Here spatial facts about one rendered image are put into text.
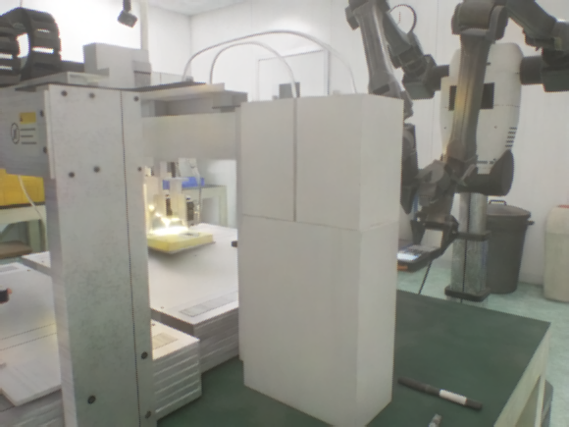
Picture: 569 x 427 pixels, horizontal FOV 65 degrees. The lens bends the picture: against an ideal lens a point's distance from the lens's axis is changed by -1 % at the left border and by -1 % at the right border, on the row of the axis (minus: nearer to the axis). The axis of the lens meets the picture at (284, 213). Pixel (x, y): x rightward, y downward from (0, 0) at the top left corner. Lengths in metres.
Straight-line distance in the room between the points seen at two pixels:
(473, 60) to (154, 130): 0.73
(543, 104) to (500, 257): 1.26
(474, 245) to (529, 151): 2.57
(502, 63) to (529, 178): 2.57
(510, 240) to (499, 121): 2.27
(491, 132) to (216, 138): 0.97
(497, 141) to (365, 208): 1.00
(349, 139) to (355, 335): 0.26
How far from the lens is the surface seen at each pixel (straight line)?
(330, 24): 5.04
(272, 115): 0.67
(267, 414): 0.75
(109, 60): 1.31
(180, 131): 0.93
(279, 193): 0.67
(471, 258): 1.66
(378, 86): 1.03
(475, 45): 1.16
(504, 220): 3.70
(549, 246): 3.81
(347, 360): 0.66
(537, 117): 4.15
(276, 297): 0.71
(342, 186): 0.60
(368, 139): 0.60
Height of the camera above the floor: 1.16
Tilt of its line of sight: 9 degrees down
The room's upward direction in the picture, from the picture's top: straight up
